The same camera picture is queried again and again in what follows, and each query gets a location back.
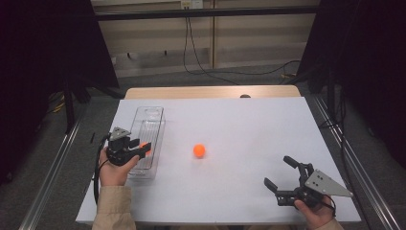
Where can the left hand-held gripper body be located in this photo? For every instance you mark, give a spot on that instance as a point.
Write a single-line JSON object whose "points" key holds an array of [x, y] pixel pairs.
{"points": [[118, 150]]}

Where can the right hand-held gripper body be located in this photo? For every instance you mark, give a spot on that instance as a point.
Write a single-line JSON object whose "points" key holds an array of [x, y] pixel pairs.
{"points": [[322, 186]]}

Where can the clear plastic tray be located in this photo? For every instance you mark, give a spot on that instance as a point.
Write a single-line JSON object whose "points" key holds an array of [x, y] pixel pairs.
{"points": [[153, 127]]}

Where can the person's left hand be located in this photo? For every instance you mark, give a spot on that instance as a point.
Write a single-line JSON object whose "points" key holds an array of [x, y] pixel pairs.
{"points": [[113, 174]]}

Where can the person's right hand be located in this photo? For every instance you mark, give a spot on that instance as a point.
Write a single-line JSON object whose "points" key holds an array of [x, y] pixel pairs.
{"points": [[314, 214]]}

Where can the small black floor object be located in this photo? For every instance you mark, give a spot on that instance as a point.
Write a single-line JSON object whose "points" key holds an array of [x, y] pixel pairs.
{"points": [[92, 137]]}

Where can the black stand leg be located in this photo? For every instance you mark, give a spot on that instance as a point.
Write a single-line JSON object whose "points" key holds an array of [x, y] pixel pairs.
{"points": [[69, 108]]}

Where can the black curtain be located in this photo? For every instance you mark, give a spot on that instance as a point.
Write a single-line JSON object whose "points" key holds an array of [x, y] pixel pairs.
{"points": [[41, 64], [367, 64]]}

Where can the black horizontal bar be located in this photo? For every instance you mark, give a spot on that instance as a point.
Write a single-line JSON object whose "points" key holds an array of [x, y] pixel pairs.
{"points": [[207, 12]]}

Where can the metal floor rail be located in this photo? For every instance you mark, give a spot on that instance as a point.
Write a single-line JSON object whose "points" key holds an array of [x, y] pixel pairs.
{"points": [[360, 172], [48, 185]]}

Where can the white wall outlet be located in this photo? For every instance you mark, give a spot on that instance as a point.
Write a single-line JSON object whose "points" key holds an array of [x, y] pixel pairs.
{"points": [[191, 4]]}

